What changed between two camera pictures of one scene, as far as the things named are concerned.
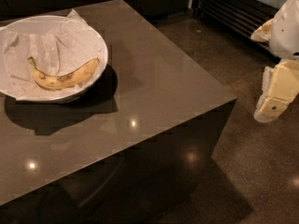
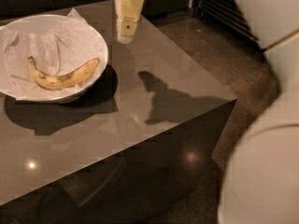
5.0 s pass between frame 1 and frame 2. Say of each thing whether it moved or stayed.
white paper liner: stayed
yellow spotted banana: stayed
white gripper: moved
